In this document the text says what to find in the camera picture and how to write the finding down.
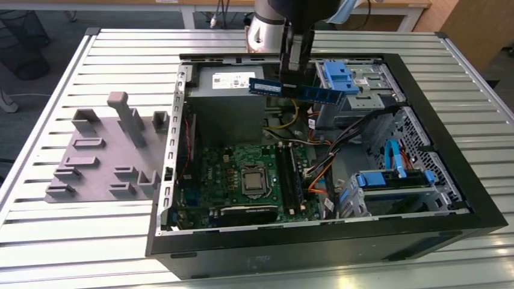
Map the blue RAM stick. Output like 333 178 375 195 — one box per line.
247 76 345 105

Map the black RAM slot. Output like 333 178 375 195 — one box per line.
279 143 293 213

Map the blue drive carrier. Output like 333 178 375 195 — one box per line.
323 61 357 95

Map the metal drive cage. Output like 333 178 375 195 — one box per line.
336 173 471 219
312 61 405 130

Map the grey power supply unit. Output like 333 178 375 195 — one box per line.
187 66 268 148

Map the wooden cabinet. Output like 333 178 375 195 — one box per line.
412 0 514 73

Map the CPU socket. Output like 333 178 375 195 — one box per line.
239 164 271 200

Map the silver CPU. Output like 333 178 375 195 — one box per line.
243 173 265 193

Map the hard disk in blue carrier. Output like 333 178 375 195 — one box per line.
356 170 434 190

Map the green motherboard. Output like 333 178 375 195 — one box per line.
176 143 321 229

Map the grey parts rack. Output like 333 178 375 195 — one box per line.
42 89 172 204

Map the black graphics card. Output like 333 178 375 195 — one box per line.
211 204 280 228

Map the black mesh waste bin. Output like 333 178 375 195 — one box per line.
0 10 52 81

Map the black open PC case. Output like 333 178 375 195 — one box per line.
144 52 508 281

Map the white plastic object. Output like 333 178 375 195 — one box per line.
0 89 20 114

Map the black hanging cable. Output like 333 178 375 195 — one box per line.
361 0 373 30

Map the yellow wire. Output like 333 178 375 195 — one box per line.
263 98 300 131

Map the mixed colour wire bundle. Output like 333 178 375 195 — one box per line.
264 128 333 148

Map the thin red wire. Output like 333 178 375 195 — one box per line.
180 117 195 179

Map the blue flat wire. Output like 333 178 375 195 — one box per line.
384 140 407 177

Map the orange wire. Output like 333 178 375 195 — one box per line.
307 167 336 193

